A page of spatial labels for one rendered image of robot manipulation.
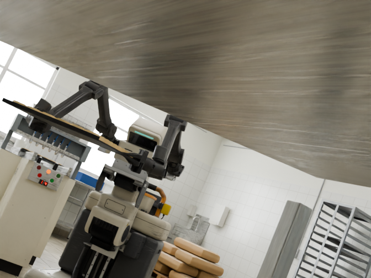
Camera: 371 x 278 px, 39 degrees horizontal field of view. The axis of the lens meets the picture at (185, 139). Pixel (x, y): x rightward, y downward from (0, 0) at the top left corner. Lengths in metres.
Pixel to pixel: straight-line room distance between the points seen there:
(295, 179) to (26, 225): 4.81
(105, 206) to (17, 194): 1.22
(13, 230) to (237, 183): 5.37
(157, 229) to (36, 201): 1.25
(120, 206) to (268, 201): 5.37
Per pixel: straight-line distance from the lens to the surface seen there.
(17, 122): 4.83
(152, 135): 3.00
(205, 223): 9.14
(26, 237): 4.20
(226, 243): 8.59
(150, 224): 3.27
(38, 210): 4.18
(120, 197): 3.09
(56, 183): 4.15
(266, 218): 8.12
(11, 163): 4.83
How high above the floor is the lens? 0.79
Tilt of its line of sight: 9 degrees up
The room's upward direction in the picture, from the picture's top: 23 degrees clockwise
